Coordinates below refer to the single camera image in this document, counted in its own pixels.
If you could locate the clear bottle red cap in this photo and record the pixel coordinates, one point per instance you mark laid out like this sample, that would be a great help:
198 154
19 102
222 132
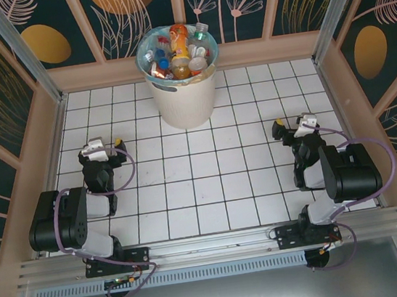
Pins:
163 43

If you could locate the juice bottle yellow cap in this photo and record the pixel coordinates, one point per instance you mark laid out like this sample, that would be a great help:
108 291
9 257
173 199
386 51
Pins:
180 44

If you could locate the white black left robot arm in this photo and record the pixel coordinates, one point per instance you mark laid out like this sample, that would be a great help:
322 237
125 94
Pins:
69 220

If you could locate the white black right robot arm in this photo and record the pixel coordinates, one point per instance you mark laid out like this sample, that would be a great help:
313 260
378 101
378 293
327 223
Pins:
352 176

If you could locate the light blue bin liner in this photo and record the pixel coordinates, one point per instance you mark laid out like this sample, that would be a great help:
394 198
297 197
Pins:
146 71

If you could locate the cream plastic waste bin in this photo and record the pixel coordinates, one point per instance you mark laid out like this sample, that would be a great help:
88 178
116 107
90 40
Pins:
185 102

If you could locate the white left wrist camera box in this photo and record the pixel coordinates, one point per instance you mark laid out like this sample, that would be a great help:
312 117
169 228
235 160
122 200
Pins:
94 149

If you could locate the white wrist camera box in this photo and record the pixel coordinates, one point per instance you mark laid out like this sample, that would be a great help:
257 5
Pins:
94 149
306 123

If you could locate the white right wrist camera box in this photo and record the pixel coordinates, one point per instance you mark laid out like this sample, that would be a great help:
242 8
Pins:
306 123

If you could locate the aluminium side rail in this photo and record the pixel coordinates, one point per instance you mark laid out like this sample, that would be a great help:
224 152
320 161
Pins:
54 156
341 118

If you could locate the aluminium frame post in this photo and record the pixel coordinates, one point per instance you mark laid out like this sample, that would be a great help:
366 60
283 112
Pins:
22 50
337 9

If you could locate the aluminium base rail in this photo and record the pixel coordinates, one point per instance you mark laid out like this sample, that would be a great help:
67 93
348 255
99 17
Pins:
212 249

